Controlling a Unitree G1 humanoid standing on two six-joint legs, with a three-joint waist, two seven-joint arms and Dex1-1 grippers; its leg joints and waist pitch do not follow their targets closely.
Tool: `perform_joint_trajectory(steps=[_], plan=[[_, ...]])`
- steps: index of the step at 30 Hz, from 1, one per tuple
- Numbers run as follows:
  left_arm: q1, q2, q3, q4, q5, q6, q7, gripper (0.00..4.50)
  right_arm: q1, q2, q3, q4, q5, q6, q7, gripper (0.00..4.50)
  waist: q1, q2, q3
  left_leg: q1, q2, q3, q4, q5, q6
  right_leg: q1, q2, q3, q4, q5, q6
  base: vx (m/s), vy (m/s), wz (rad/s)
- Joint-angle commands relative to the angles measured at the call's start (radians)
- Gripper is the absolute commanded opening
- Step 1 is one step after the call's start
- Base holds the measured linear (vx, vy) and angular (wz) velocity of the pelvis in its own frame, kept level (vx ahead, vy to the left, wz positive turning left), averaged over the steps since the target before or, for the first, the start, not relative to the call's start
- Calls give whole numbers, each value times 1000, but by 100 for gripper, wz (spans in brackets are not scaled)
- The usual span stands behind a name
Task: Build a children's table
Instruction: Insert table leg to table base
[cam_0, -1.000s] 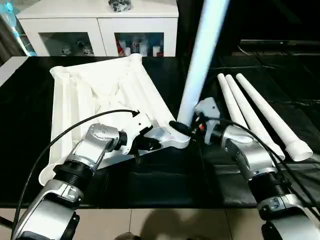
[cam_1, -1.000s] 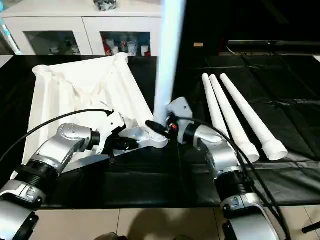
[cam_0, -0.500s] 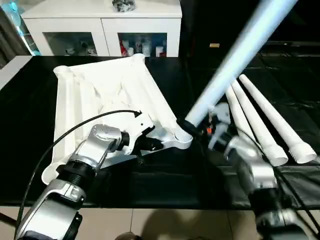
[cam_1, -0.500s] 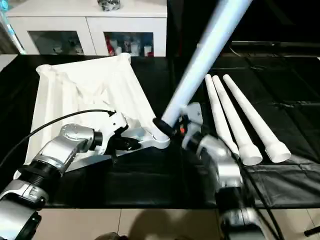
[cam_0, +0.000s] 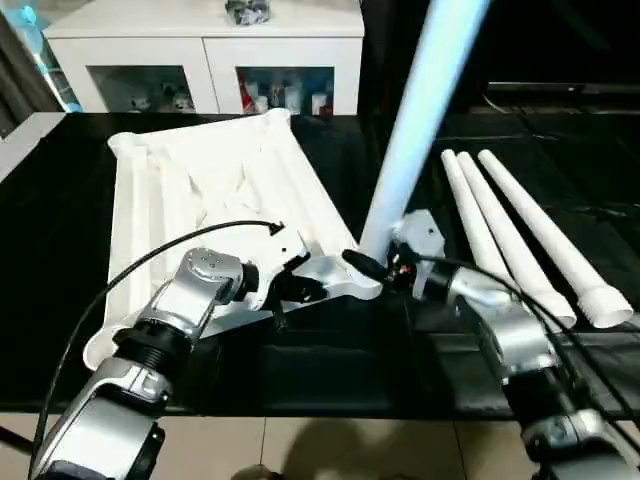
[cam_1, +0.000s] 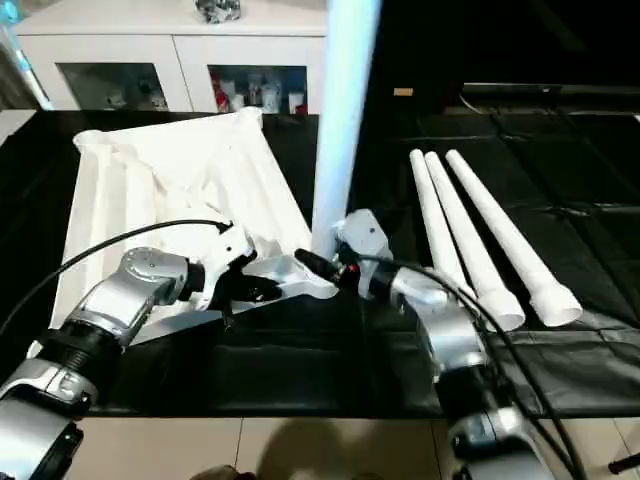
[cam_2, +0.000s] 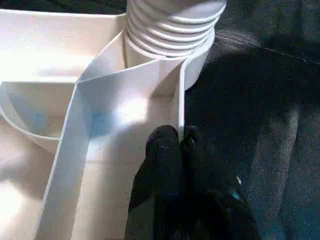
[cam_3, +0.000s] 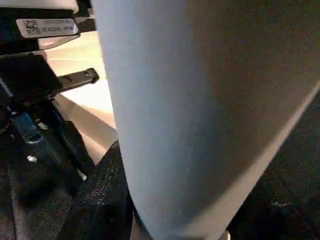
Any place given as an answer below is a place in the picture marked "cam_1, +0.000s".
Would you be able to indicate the white cup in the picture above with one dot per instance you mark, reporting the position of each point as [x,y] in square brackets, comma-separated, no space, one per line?
[297,101]

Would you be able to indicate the tan label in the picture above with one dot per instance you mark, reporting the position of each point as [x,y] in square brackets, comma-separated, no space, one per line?
[403,93]

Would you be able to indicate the white side table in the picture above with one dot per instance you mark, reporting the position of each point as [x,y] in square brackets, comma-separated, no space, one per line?
[14,122]

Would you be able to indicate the white glass door cabinet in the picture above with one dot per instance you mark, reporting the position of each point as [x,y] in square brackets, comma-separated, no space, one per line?
[170,45]

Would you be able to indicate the white plastic table leg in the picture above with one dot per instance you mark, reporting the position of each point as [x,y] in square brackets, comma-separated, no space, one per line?
[345,100]
[500,300]
[432,200]
[507,232]

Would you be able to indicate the white plastic table top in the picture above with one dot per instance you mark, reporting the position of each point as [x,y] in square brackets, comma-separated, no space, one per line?
[170,170]

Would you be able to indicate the white bottle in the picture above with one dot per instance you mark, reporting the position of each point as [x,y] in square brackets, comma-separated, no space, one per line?
[269,98]

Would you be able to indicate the grey metallic ornament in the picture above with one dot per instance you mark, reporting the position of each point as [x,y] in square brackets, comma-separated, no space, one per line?
[217,10]

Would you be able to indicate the black work mat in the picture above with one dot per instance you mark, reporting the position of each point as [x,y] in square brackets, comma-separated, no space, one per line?
[300,370]

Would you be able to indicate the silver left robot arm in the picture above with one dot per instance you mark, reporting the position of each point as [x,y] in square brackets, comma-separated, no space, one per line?
[120,300]

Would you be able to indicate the red bottle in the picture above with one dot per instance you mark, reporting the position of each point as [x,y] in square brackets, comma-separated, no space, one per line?
[219,92]

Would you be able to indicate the black stand foot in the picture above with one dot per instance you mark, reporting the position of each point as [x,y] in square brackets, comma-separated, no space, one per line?
[625,462]

